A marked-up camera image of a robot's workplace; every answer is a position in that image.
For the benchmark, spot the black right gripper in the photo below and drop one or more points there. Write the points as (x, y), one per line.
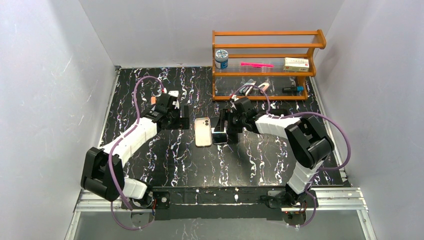
(227, 120)

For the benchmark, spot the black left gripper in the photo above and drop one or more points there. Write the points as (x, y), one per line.
(178, 117)

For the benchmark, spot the black smartphone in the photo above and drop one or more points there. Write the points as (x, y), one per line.
(219, 135)

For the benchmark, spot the pink phone case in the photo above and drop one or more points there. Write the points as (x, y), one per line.
(202, 130)

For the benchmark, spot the black remote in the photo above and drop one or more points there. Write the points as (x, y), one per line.
(279, 112)

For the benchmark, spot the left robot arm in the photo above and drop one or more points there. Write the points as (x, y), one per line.
(103, 173)

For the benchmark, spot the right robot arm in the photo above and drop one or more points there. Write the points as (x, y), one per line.
(309, 141)

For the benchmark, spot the teal white stapler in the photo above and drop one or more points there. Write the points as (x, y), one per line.
(247, 87)

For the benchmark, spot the pink white clip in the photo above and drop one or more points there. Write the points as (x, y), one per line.
(263, 87)

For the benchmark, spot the pink pen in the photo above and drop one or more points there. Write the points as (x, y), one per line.
(257, 65)

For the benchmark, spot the orange wooden shelf rack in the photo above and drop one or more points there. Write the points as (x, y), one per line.
(234, 68)

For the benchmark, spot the blue white round jar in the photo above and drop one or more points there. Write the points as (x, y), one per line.
(221, 58)

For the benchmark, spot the black base bar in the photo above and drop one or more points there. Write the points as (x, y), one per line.
(157, 200)

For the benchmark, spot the black blue marker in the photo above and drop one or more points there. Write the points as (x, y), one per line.
(293, 89)

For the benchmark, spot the white red small box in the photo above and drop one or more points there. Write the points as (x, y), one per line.
(292, 64)

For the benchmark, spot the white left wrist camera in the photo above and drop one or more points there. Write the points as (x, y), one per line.
(174, 95)

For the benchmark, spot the aluminium frame rail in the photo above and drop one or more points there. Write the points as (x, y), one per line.
(328, 198)

